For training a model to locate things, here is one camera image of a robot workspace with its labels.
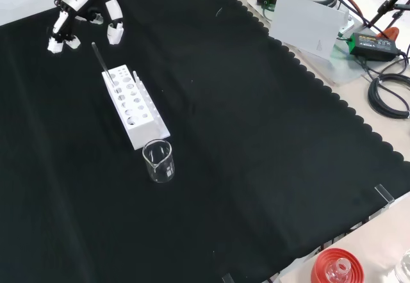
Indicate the clear glass rod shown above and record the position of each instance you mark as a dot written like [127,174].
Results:
[102,62]

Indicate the white test tube rack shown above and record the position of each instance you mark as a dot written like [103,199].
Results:
[141,129]

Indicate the clear glass beaker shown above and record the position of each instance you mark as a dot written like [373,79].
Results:
[160,171]

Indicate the black bench cloth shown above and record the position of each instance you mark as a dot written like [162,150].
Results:
[224,135]

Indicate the pale board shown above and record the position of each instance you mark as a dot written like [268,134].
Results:
[304,23]

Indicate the black power adapter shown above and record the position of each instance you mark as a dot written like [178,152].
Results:
[373,44]

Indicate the black tripod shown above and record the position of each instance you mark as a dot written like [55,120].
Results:
[392,1]

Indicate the orange clamp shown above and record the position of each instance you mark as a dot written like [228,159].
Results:
[391,33]

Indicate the clear cloth clip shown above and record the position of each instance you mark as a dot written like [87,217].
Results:
[228,278]
[384,194]

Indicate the red ribbed round stand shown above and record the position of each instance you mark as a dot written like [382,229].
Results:
[320,267]

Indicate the clear glass flask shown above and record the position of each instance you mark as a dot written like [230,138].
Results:
[339,269]

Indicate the clear glass vessel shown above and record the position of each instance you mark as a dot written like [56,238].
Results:
[404,268]

